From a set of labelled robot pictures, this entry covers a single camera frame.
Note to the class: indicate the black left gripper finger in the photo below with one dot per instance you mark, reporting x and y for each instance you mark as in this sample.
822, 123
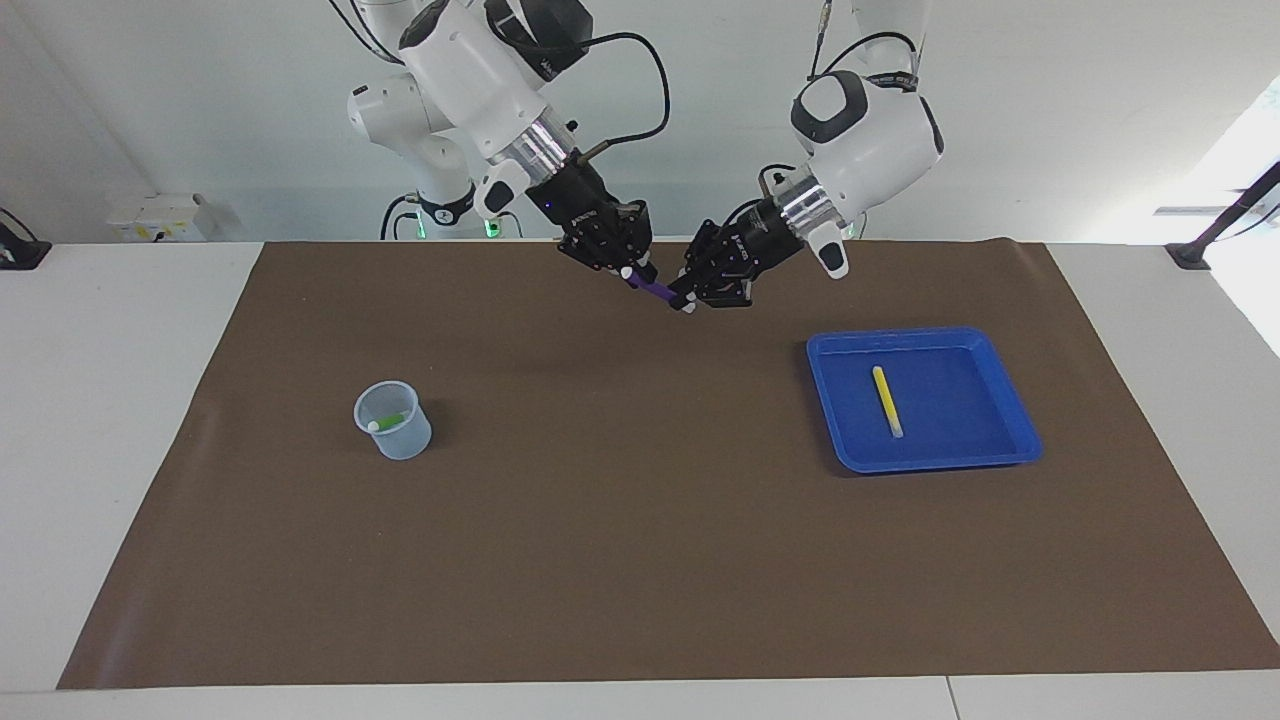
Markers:
715, 250
725, 292

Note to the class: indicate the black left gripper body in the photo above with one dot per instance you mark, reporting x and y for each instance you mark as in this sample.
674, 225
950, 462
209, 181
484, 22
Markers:
770, 240

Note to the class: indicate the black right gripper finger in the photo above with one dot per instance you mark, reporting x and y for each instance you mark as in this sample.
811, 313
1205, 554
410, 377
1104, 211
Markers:
595, 258
635, 235

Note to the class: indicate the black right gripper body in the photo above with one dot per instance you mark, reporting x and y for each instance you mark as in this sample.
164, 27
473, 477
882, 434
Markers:
575, 210

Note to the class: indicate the purple marker pen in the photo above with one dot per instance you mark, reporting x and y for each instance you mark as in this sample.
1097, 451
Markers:
657, 291

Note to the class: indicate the yellow marker pen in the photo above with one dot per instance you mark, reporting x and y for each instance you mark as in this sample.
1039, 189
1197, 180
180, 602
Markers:
887, 400

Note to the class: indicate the green marker pen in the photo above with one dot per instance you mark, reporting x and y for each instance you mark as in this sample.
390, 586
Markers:
390, 420

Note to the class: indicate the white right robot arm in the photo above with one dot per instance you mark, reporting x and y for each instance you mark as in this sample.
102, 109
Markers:
470, 70

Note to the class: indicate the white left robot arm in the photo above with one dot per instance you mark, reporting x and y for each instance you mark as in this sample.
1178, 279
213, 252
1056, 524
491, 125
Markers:
870, 130

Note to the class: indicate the translucent plastic cup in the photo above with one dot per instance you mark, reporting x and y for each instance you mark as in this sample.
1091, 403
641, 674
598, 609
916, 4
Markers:
400, 445

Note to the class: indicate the brown table mat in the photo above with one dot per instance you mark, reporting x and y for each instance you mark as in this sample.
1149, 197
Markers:
640, 550

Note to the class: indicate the blue plastic tray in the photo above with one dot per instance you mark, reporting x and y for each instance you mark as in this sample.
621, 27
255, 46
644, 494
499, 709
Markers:
970, 440

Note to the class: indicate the black angled stand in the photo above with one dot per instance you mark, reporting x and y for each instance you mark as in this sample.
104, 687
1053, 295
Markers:
1195, 252

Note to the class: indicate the black table clamp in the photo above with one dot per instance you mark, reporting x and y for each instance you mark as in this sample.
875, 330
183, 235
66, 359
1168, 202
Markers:
20, 250

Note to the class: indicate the white wall socket box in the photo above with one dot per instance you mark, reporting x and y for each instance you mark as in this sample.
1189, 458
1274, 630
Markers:
160, 218

